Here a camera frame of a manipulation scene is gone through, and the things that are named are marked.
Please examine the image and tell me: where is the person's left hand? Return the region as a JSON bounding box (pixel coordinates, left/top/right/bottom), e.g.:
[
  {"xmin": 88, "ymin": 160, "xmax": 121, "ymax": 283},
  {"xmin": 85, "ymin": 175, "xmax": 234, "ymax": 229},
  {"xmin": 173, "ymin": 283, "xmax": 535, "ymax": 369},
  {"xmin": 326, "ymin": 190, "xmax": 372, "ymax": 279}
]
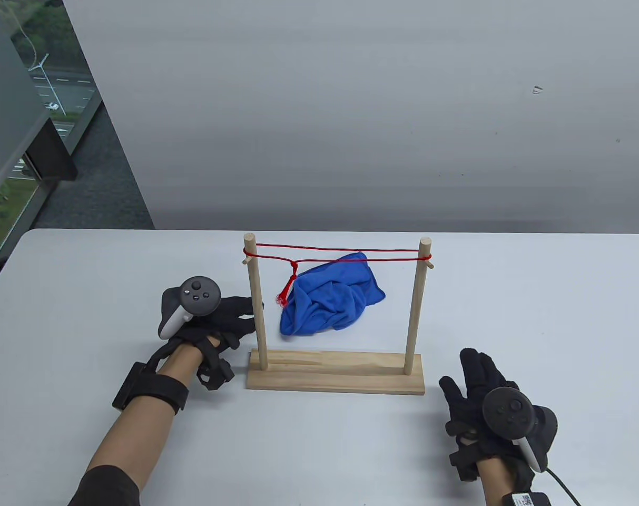
[{"xmin": 169, "ymin": 295, "xmax": 265, "ymax": 367}]

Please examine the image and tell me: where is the person's right hand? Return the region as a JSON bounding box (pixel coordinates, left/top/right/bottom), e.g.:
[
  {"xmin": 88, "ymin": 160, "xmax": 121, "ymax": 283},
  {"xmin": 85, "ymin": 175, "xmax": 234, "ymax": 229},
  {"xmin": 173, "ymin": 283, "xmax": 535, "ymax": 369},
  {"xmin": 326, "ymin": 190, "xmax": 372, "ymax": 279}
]
[{"xmin": 438, "ymin": 348, "xmax": 536, "ymax": 483}]

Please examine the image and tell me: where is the red elastic cord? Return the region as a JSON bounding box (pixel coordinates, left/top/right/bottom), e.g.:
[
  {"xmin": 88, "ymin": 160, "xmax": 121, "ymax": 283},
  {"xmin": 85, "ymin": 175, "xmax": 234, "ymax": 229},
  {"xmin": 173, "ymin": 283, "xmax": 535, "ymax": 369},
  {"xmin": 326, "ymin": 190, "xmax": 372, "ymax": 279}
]
[{"xmin": 243, "ymin": 242, "xmax": 433, "ymax": 309}]

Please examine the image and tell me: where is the blue towel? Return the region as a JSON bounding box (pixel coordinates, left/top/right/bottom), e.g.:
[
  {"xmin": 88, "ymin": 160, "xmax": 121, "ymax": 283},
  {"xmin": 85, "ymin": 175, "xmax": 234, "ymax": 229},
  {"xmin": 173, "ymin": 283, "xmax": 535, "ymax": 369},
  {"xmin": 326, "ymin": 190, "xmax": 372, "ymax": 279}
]
[{"xmin": 280, "ymin": 252, "xmax": 387, "ymax": 339}]

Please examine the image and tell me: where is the wooden rack with posts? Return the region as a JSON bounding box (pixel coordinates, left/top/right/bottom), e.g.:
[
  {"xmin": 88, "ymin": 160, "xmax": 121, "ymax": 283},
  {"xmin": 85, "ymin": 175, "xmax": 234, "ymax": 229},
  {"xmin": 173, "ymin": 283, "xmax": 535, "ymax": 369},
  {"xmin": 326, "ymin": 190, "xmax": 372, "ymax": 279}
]
[{"xmin": 243, "ymin": 233, "xmax": 435, "ymax": 396}]

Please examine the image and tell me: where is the person's left forearm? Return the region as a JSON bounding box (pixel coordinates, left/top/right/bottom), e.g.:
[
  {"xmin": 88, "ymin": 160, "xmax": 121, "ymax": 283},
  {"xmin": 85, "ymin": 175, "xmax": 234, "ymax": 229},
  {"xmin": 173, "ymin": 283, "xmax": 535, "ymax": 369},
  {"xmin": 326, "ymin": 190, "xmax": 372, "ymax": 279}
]
[{"xmin": 85, "ymin": 345, "xmax": 207, "ymax": 475}]

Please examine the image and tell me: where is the black box on forearm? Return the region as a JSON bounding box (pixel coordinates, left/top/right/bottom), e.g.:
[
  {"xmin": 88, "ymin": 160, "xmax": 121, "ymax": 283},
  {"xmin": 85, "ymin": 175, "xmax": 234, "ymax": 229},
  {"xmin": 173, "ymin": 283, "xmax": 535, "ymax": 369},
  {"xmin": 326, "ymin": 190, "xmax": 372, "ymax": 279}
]
[{"xmin": 112, "ymin": 361, "xmax": 151, "ymax": 412}]

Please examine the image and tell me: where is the person's right forearm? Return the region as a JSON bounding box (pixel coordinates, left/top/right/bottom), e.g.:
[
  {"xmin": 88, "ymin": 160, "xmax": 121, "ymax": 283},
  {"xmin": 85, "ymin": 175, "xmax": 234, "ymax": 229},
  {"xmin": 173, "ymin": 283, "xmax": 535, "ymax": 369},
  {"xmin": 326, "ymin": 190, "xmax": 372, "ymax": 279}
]
[{"xmin": 477, "ymin": 459, "xmax": 517, "ymax": 506}]

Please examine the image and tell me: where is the black right hand controller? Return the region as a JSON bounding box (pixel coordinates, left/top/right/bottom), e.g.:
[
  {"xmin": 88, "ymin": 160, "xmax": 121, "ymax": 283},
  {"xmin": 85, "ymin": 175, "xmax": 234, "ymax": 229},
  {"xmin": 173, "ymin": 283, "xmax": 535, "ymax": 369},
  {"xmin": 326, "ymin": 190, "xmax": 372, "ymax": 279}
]
[{"xmin": 481, "ymin": 387, "xmax": 558, "ymax": 472}]

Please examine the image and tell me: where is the black hand controller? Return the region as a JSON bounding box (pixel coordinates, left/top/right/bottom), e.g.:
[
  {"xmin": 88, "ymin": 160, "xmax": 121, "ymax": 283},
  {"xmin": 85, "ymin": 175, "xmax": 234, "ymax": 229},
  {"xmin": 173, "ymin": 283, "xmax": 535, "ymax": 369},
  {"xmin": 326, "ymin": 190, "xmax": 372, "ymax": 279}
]
[
  {"xmin": 158, "ymin": 276, "xmax": 222, "ymax": 340},
  {"xmin": 481, "ymin": 387, "xmax": 558, "ymax": 472}
]

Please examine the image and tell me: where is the black left hand controller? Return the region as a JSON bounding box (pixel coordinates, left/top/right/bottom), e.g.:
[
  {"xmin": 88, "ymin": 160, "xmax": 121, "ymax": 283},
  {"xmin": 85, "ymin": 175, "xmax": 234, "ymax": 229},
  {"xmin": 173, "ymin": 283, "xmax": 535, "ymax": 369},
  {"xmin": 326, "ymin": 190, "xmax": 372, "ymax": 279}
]
[{"xmin": 158, "ymin": 276, "xmax": 222, "ymax": 340}]

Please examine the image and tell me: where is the black labelled battery pack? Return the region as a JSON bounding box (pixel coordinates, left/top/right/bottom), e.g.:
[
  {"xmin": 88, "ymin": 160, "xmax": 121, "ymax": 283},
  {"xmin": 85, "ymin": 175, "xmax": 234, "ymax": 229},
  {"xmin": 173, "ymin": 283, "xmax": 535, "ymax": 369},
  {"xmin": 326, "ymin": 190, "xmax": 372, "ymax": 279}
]
[{"xmin": 501, "ymin": 490, "xmax": 552, "ymax": 506}]

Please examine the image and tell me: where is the dark sleeve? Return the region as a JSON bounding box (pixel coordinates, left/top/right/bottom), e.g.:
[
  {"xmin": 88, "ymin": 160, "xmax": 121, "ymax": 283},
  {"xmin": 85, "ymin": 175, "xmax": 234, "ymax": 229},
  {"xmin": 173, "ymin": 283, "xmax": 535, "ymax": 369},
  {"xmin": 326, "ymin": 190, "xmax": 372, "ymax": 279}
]
[{"xmin": 68, "ymin": 465, "xmax": 143, "ymax": 506}]

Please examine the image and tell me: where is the window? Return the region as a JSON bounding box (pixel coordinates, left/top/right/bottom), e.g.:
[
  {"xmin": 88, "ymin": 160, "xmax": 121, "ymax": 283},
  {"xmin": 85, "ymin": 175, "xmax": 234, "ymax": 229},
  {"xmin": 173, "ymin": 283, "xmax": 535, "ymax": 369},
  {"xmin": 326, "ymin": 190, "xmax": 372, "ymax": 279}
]
[{"xmin": 0, "ymin": 0, "xmax": 104, "ymax": 264}]

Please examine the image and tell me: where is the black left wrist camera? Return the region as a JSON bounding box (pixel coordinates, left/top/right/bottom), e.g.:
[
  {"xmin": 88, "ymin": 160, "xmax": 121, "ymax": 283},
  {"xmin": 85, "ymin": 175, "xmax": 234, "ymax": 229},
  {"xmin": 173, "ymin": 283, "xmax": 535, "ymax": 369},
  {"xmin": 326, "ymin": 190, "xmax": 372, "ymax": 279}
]
[{"xmin": 195, "ymin": 358, "xmax": 235, "ymax": 392}]

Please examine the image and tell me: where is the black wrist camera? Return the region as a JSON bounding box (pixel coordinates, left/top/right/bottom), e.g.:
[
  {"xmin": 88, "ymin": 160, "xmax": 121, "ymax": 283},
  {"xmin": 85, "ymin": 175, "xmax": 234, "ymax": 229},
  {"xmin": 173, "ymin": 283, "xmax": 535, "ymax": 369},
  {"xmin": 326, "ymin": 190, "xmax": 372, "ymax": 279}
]
[
  {"xmin": 195, "ymin": 358, "xmax": 235, "ymax": 392},
  {"xmin": 448, "ymin": 448, "xmax": 480, "ymax": 483}
]

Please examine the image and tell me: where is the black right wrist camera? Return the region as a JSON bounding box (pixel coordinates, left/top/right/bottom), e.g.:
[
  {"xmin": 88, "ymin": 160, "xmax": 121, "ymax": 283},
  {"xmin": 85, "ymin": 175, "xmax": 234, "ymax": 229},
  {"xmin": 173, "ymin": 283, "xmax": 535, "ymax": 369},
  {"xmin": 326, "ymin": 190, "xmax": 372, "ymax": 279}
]
[{"xmin": 448, "ymin": 448, "xmax": 480, "ymax": 483}]

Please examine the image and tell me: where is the black left forearm strap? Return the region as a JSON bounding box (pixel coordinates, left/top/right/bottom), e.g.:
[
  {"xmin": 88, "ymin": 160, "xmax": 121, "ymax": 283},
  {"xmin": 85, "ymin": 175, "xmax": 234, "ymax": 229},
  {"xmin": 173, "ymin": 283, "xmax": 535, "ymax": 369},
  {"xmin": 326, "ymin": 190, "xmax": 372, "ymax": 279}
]
[{"xmin": 135, "ymin": 372, "xmax": 189, "ymax": 414}]

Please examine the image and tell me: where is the black cable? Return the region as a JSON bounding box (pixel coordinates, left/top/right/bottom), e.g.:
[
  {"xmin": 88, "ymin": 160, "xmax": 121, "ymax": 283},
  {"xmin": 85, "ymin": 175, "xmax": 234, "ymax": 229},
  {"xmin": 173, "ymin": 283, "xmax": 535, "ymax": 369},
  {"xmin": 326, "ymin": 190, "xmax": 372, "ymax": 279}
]
[{"xmin": 546, "ymin": 466, "xmax": 583, "ymax": 506}]

